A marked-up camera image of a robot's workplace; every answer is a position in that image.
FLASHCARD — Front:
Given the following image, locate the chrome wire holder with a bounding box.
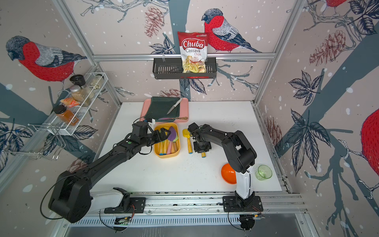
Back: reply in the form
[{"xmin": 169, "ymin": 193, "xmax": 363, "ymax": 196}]
[{"xmin": 1, "ymin": 123, "xmax": 67, "ymax": 161}]

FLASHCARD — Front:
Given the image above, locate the white handled knife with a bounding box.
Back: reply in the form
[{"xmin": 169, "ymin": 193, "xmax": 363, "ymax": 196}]
[{"xmin": 167, "ymin": 98, "xmax": 183, "ymax": 115}]

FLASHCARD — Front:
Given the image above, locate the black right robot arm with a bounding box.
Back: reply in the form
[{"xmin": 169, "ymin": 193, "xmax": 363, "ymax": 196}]
[{"xmin": 188, "ymin": 123, "xmax": 257, "ymax": 208}]

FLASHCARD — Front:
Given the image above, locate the black wall basket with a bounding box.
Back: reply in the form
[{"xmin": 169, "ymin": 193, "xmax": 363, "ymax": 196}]
[{"xmin": 152, "ymin": 57, "xmax": 217, "ymax": 80}]

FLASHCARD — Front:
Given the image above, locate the clear glass jar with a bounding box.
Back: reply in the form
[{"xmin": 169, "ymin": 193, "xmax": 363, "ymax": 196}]
[{"xmin": 90, "ymin": 74, "xmax": 104, "ymax": 89}]

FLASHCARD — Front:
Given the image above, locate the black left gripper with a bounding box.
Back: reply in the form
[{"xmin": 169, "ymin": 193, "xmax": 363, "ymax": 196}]
[{"xmin": 140, "ymin": 127, "xmax": 172, "ymax": 148}]

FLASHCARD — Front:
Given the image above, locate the pink plastic tray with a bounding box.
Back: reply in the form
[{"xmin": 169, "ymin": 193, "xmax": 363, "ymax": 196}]
[{"xmin": 139, "ymin": 97, "xmax": 189, "ymax": 122}]

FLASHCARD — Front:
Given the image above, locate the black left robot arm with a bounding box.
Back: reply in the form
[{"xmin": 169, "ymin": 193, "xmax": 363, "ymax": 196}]
[{"xmin": 48, "ymin": 121, "xmax": 171, "ymax": 223}]

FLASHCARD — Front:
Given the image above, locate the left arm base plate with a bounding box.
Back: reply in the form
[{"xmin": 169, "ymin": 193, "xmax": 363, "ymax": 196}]
[{"xmin": 104, "ymin": 197, "xmax": 146, "ymax": 214}]

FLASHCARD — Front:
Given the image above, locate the green shovel wooden handle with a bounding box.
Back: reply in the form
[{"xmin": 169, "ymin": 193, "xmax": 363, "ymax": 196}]
[{"xmin": 172, "ymin": 134, "xmax": 179, "ymax": 153}]

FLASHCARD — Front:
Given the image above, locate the yellow storage box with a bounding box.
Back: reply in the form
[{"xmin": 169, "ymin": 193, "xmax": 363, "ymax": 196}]
[{"xmin": 154, "ymin": 122, "xmax": 181, "ymax": 159}]

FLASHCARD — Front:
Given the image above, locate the iridescent gold spoon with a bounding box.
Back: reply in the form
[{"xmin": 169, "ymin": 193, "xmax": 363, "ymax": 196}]
[{"xmin": 159, "ymin": 117, "xmax": 189, "ymax": 121}]

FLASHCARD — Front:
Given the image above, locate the red cassava chips bag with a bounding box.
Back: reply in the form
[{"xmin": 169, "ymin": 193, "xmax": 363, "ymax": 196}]
[{"xmin": 178, "ymin": 32, "xmax": 208, "ymax": 73}]

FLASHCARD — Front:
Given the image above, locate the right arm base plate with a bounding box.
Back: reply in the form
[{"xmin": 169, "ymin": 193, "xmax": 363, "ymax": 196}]
[{"xmin": 222, "ymin": 195, "xmax": 264, "ymax": 212}]

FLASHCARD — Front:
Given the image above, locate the orange bowl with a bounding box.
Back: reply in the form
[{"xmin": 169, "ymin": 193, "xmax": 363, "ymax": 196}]
[{"xmin": 221, "ymin": 164, "xmax": 236, "ymax": 185}]

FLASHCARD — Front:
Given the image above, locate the dark green folded cloth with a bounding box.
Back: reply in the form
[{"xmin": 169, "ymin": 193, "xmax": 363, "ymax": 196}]
[{"xmin": 144, "ymin": 97, "xmax": 180, "ymax": 121}]

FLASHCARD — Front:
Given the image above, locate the black lid spice jar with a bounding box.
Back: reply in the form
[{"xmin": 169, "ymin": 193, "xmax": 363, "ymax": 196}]
[{"xmin": 70, "ymin": 75, "xmax": 86, "ymax": 88}]

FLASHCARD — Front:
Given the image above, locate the green transparent cup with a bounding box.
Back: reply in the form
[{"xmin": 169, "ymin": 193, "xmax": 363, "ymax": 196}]
[{"xmin": 255, "ymin": 165, "xmax": 273, "ymax": 181}]

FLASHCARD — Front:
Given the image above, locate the orange sauce jar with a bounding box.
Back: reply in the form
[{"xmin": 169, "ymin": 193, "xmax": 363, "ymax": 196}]
[{"xmin": 53, "ymin": 105, "xmax": 80, "ymax": 126}]

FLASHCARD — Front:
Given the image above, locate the white wire spice rack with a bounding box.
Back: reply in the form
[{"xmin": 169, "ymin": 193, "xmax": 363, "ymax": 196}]
[{"xmin": 46, "ymin": 72, "xmax": 108, "ymax": 136}]

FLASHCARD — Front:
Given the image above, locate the purple shovel pink handle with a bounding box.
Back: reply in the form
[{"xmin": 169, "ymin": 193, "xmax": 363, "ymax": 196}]
[{"xmin": 166, "ymin": 126, "xmax": 177, "ymax": 155}]

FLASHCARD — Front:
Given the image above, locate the orange snack packet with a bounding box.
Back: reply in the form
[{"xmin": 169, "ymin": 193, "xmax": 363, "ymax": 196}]
[{"xmin": 60, "ymin": 97, "xmax": 81, "ymax": 108}]

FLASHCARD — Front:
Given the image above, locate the silver lid spice jar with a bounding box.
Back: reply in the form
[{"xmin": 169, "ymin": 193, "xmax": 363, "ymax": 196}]
[{"xmin": 70, "ymin": 85, "xmax": 91, "ymax": 107}]

